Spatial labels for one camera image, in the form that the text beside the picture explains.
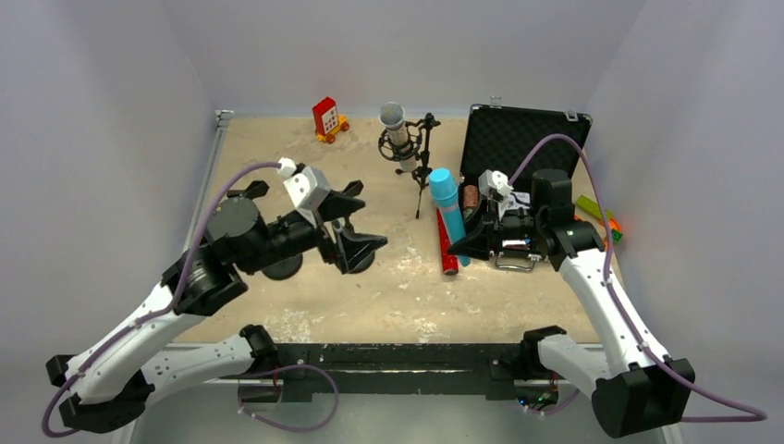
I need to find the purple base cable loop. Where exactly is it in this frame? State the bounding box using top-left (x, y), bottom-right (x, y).
top-left (237, 364), bottom-right (340, 434)

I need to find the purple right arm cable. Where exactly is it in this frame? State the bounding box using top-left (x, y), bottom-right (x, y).
top-left (509, 133), bottom-right (768, 424)

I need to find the red toy block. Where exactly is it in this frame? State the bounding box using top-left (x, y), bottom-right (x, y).
top-left (312, 96), bottom-right (350, 144)

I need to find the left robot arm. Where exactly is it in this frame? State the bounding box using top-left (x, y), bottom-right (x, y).
top-left (42, 181), bottom-right (387, 437)

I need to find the rhinestone silver microphone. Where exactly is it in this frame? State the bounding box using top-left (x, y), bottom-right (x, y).
top-left (378, 102), bottom-right (417, 174)

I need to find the green orange toy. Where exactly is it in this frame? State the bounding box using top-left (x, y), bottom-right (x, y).
top-left (575, 195), bottom-right (623, 244)

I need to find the black poker chip case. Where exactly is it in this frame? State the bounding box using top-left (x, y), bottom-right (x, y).
top-left (459, 105), bottom-right (606, 270)

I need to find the red glitter microphone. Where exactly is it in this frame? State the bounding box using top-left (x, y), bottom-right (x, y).
top-left (435, 209), bottom-right (459, 277)

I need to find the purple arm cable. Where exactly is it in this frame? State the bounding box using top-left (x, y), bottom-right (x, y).
top-left (509, 133), bottom-right (768, 424)
top-left (41, 161), bottom-right (283, 438)

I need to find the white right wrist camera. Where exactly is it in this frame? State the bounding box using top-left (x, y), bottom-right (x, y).
top-left (478, 169), bottom-right (513, 218)

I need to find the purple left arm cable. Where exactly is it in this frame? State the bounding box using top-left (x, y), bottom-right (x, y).
top-left (41, 161), bottom-right (283, 438)

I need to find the black tripod shock mount stand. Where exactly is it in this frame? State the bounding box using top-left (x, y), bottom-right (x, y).
top-left (377, 112), bottom-right (441, 219)

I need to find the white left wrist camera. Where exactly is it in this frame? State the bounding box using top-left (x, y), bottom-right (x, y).
top-left (277, 157), bottom-right (332, 228)

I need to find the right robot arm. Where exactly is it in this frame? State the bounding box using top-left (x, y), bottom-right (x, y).
top-left (449, 169), bottom-right (695, 438)

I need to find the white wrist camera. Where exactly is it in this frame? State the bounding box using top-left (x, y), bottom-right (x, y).
top-left (478, 169), bottom-right (513, 218)
top-left (277, 157), bottom-right (332, 228)

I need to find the blue toy microphone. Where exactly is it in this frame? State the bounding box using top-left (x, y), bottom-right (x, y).
top-left (428, 167), bottom-right (471, 268)

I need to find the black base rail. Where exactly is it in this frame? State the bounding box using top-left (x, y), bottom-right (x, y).
top-left (236, 325), bottom-right (564, 402)

